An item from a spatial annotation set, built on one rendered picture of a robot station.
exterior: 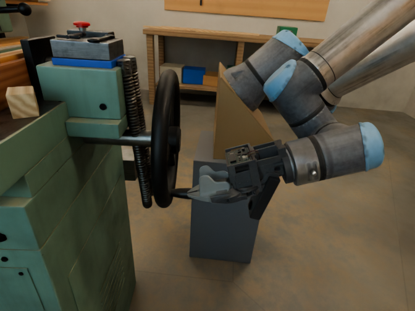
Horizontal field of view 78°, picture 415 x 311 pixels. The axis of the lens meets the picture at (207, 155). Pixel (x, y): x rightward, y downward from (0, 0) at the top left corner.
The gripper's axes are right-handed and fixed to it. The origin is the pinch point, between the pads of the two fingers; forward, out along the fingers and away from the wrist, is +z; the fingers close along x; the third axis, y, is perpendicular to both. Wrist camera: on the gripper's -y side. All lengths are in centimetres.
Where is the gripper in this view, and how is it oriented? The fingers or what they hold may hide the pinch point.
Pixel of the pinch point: (194, 195)
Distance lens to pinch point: 55.1
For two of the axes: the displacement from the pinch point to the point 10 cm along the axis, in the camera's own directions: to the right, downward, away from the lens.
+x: 0.2, 4.8, -8.8
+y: -2.7, -8.5, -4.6
